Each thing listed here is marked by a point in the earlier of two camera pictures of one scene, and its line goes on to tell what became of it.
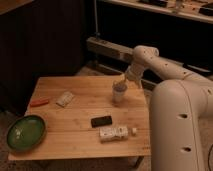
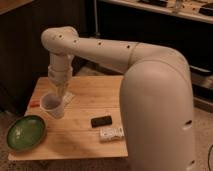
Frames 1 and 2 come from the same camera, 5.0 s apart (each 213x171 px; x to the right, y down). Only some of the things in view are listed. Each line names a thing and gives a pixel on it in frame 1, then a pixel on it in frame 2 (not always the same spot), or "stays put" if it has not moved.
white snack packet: (65, 99) stays put
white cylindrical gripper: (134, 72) -> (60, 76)
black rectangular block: (101, 121) stays put
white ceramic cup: (119, 89) -> (52, 104)
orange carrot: (36, 103) stays put
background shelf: (192, 9) stays put
